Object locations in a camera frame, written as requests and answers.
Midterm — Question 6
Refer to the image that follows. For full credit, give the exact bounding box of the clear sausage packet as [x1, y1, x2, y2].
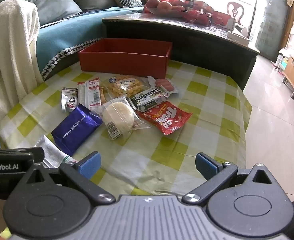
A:
[147, 77, 178, 97]

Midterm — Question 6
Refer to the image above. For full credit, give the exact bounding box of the dark coffee table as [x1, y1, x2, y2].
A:
[102, 11, 261, 90]

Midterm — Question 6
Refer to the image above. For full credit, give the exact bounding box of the wooden chair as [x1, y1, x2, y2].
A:
[227, 1, 245, 25]

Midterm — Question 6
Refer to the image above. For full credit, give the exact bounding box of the flat white box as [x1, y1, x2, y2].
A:
[227, 30, 252, 46]

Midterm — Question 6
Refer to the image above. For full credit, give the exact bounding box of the clear bag of yellow snacks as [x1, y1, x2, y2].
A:
[104, 76, 150, 98]

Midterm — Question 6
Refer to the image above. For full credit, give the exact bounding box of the white storage cart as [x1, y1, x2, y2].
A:
[274, 34, 294, 71]

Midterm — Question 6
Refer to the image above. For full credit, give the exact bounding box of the clear packet with round cake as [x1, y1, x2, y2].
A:
[101, 97, 145, 140]

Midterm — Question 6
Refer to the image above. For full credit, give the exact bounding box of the red white carton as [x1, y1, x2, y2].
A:
[210, 9, 236, 30]

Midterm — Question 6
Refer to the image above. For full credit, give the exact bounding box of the grey sofa with blue blanket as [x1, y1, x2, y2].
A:
[36, 6, 147, 82]

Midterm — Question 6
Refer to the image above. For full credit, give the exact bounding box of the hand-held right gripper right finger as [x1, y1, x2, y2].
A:
[182, 152, 280, 205]

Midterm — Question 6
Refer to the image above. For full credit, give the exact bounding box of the grey green sofa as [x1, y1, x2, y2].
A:
[0, 0, 152, 29]

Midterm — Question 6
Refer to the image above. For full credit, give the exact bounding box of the red white snack packet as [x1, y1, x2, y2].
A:
[85, 78, 102, 110]

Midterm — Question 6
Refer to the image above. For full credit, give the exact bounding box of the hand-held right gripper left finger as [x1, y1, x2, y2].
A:
[19, 152, 116, 204]

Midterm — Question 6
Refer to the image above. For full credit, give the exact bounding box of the purple wafer biscuit packet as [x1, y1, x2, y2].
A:
[51, 103, 103, 156]

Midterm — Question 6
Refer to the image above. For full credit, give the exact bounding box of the red candy packet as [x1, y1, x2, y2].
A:
[137, 101, 193, 135]

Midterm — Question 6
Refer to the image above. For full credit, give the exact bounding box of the yellow green checkered tablecloth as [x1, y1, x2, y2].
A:
[0, 60, 252, 198]

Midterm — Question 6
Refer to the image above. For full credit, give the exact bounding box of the white strip snack packet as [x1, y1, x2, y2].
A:
[77, 82, 89, 105]

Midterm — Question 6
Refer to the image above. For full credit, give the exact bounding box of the red plastic bag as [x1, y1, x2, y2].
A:
[149, 0, 212, 26]

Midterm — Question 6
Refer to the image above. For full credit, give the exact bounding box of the red cardboard box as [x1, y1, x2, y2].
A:
[78, 39, 173, 79]

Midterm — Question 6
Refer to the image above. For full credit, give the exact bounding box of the cream white towel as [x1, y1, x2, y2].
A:
[0, 0, 41, 125]

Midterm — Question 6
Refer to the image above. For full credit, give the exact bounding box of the silver snack packet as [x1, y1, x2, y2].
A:
[61, 87, 79, 112]

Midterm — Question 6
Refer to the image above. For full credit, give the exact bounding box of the pale blue curtain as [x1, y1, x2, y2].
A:
[255, 0, 292, 55]

